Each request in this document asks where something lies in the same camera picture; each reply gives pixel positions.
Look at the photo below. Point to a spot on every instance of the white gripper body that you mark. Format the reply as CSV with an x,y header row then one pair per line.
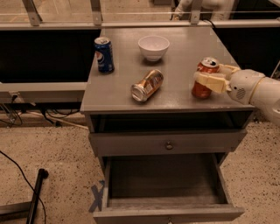
x,y
242,83

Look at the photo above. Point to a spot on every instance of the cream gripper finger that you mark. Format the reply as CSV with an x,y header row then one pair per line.
x,y
227,70
212,81

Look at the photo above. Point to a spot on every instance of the red coke can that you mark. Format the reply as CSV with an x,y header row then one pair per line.
x,y
206,67

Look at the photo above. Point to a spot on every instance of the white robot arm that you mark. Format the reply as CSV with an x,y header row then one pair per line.
x,y
266,98

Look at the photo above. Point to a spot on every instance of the grey drawer cabinet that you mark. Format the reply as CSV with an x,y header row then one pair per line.
x,y
109,107

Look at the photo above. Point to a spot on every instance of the gold soda can lying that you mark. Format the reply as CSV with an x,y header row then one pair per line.
x,y
147,86

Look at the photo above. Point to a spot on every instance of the blue pepsi can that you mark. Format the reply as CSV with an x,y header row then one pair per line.
x,y
104,53

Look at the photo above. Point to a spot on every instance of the open middle drawer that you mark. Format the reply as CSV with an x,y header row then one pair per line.
x,y
165,189

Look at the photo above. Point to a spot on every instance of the white bowl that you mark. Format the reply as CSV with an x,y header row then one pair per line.
x,y
153,47

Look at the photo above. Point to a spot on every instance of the grey metal railing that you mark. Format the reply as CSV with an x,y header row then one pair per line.
x,y
98,14

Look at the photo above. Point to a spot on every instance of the blue tape cross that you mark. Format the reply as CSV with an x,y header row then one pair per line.
x,y
98,193

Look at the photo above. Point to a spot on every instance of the black metal floor stand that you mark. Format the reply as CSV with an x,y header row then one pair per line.
x,y
26,209

